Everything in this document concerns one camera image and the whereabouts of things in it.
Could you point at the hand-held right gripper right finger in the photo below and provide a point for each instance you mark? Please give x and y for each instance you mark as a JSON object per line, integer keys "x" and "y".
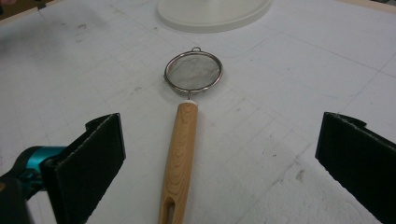
{"x": 358, "y": 158}

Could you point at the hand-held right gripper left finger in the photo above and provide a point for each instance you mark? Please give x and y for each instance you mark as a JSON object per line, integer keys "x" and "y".
{"x": 84, "y": 168}

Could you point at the white round plate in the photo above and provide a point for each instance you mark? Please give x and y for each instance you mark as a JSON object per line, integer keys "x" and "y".
{"x": 214, "y": 14}

